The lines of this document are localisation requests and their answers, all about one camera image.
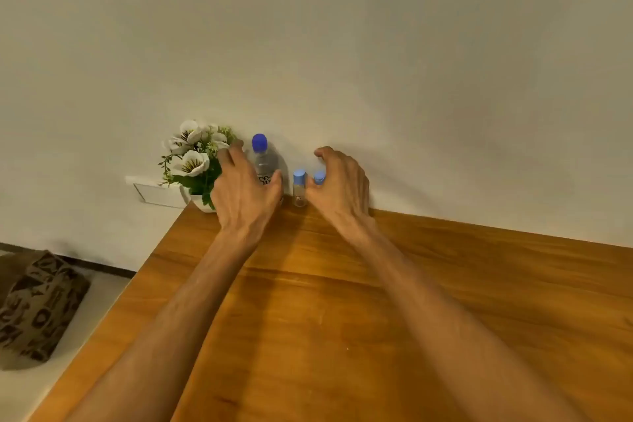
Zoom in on person's right hand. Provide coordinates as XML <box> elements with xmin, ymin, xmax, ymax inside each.
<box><xmin>305</xmin><ymin>146</ymin><xmax>377</xmax><ymax>240</ymax></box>

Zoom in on person's left hand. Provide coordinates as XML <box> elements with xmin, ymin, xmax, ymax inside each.
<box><xmin>210</xmin><ymin>140</ymin><xmax>284</xmax><ymax>245</ymax></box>

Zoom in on clear bottle with blue cap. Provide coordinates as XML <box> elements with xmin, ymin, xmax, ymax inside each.
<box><xmin>247</xmin><ymin>133</ymin><xmax>286</xmax><ymax>190</ymax></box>

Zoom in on person's left forearm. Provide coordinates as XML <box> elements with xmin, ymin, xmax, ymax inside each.
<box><xmin>63</xmin><ymin>228</ymin><xmax>260</xmax><ymax>422</ymax></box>

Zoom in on person's right forearm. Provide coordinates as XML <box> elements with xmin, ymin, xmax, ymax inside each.
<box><xmin>346</xmin><ymin>220</ymin><xmax>591</xmax><ymax>422</ymax></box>

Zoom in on white flower plant in pot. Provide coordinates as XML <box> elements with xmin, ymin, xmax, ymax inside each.
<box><xmin>158</xmin><ymin>119</ymin><xmax>239</xmax><ymax>214</ymax></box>

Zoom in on brown patterned bag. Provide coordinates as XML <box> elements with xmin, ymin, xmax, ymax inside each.
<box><xmin>0</xmin><ymin>250</ymin><xmax>92</xmax><ymax>363</ymax></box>

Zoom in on white wall box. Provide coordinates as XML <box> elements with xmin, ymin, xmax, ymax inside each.
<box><xmin>124</xmin><ymin>175</ymin><xmax>192</xmax><ymax>210</ymax></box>

